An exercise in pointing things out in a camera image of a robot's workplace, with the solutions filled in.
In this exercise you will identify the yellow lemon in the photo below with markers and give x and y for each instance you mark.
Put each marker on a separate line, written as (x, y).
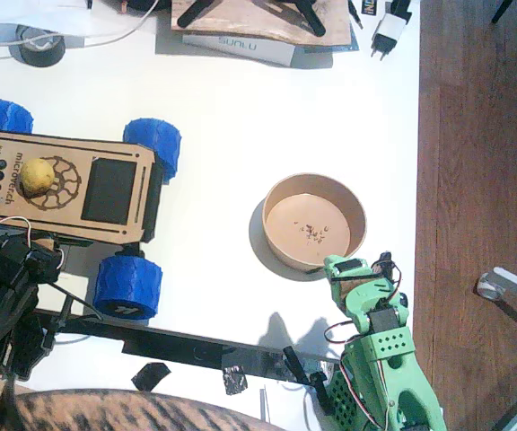
(37, 176)

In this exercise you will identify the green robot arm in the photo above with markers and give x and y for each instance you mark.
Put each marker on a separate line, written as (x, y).
(397, 372)

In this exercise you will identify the brown paper bowl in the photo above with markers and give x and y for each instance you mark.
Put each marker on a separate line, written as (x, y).
(308, 224)

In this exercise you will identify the black table clamp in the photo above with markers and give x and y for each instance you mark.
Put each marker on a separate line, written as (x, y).
(63, 314)
(321, 390)

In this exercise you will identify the blue rover wheel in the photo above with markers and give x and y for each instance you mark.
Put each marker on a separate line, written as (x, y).
(2, 116)
(155, 139)
(126, 283)

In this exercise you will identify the wooden rover body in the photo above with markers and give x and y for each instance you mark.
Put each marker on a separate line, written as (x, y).
(110, 193)

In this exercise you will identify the crumpled dark tape piece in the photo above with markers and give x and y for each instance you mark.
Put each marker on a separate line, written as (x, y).
(233, 380)

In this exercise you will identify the black tape piece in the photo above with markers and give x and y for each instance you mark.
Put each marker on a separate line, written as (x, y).
(151, 376)

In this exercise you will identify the striped brown fabric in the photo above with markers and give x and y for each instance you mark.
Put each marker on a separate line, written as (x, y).
(106, 413)

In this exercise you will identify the black tape roll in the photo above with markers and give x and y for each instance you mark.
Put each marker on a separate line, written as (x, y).
(45, 56)

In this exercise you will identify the white SUNLU box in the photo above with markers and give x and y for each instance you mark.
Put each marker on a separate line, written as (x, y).
(258, 49)

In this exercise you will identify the white black power adapter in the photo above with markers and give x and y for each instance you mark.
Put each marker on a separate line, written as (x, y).
(391, 27)

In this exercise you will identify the black tripod stand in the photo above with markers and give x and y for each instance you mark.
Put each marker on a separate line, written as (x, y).
(317, 22)

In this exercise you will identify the black pen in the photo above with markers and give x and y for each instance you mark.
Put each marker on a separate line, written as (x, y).
(355, 15)

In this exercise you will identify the brown wooden board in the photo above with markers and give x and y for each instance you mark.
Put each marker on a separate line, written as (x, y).
(249, 22)

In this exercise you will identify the black printed sticker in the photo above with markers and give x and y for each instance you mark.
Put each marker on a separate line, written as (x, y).
(369, 6)

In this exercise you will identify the black plug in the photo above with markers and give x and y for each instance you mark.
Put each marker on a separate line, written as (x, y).
(402, 6)

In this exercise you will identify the black chair leg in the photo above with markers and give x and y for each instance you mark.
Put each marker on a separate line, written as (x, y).
(501, 11)

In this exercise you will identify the black metal rail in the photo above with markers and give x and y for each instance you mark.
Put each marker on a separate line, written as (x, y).
(173, 345)

